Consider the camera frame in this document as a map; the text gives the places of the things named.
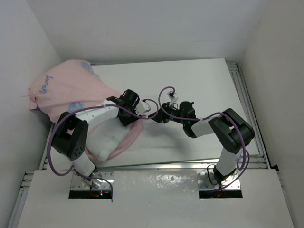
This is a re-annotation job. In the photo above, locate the white front cover board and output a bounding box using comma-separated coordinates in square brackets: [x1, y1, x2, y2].
[18, 170, 293, 228]

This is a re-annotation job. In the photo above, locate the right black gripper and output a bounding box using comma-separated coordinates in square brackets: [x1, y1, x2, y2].
[149, 102, 187, 125]

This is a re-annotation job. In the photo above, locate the pink purple pillowcase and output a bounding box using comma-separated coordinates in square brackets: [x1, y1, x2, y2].
[28, 60, 144, 147]

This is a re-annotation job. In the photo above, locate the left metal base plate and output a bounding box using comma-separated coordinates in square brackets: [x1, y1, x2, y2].
[70, 172, 114, 191]

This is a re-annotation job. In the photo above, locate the metal base plate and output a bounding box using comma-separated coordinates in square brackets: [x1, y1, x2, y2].
[197, 171, 242, 190]
[70, 172, 114, 191]

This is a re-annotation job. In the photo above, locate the white pillow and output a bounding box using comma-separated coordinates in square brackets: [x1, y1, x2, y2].
[86, 118, 131, 162]

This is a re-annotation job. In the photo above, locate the aluminium frame rail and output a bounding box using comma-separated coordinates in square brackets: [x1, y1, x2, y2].
[227, 63, 272, 169]

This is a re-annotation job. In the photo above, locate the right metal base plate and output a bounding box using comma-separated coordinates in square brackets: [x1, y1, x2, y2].
[197, 171, 242, 190]

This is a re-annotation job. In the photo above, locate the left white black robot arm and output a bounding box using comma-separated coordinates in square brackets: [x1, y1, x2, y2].
[47, 89, 151, 177]

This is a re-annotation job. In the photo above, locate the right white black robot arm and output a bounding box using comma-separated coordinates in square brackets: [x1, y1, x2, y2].
[149, 101, 255, 184]

